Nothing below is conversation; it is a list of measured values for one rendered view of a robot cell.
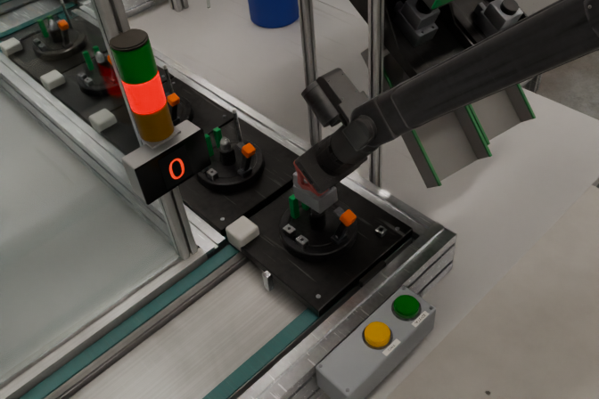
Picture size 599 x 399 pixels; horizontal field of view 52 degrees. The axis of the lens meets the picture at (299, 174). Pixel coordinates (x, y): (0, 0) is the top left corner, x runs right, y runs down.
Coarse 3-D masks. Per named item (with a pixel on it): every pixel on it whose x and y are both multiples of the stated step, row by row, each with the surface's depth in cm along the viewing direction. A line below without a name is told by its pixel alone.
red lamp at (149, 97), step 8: (152, 80) 82; (160, 80) 85; (128, 88) 82; (136, 88) 82; (144, 88) 82; (152, 88) 83; (160, 88) 84; (128, 96) 84; (136, 96) 83; (144, 96) 83; (152, 96) 84; (160, 96) 85; (136, 104) 84; (144, 104) 84; (152, 104) 84; (160, 104) 85; (136, 112) 85; (144, 112) 85; (152, 112) 85
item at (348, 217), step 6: (336, 210) 103; (342, 210) 103; (348, 210) 101; (342, 216) 101; (348, 216) 101; (354, 216) 101; (342, 222) 102; (348, 222) 100; (342, 228) 103; (336, 234) 106; (342, 234) 106
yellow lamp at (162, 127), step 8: (160, 112) 86; (168, 112) 88; (136, 120) 87; (144, 120) 86; (152, 120) 86; (160, 120) 86; (168, 120) 88; (144, 128) 87; (152, 128) 87; (160, 128) 87; (168, 128) 88; (144, 136) 88; (152, 136) 88; (160, 136) 88; (168, 136) 89
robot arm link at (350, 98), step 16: (320, 80) 85; (336, 80) 85; (304, 96) 87; (320, 96) 86; (336, 96) 84; (352, 96) 85; (320, 112) 86; (336, 112) 85; (352, 128) 80; (368, 128) 78; (352, 144) 82
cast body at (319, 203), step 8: (296, 176) 102; (296, 184) 104; (296, 192) 106; (304, 192) 104; (312, 192) 101; (328, 192) 103; (336, 192) 104; (304, 200) 105; (312, 200) 103; (320, 200) 102; (328, 200) 103; (336, 200) 105; (312, 208) 104; (320, 208) 103
